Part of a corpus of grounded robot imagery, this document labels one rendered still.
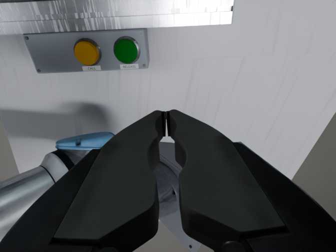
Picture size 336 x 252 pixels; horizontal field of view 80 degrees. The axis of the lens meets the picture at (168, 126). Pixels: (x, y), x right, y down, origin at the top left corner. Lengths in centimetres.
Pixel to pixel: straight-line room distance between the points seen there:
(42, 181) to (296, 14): 58
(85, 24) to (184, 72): 24
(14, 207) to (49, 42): 27
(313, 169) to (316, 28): 187
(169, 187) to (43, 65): 37
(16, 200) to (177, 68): 39
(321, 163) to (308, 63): 179
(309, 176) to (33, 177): 227
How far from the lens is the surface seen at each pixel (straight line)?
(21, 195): 38
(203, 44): 50
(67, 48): 42
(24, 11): 44
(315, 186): 254
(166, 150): 56
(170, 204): 53
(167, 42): 49
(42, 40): 44
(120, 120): 57
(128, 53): 38
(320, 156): 226
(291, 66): 59
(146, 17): 38
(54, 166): 40
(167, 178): 51
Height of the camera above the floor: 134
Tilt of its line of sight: 58 degrees down
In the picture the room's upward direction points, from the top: 177 degrees clockwise
